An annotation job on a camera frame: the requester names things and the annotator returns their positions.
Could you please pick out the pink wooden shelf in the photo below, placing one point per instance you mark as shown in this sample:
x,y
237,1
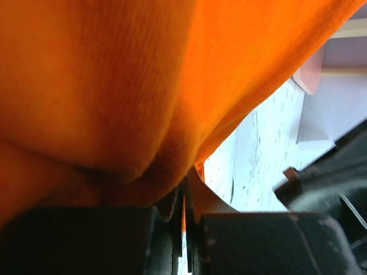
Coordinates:
x,y
343,55

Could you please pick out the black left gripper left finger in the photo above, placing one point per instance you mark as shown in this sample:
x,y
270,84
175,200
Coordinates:
x,y
165,243

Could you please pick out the orange t shirt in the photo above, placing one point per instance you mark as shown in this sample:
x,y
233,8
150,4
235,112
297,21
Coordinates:
x,y
112,102

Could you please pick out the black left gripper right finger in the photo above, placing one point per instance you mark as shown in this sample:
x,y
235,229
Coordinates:
x,y
199,200

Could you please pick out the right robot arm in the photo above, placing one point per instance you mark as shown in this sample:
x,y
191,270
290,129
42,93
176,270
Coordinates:
x,y
334,184

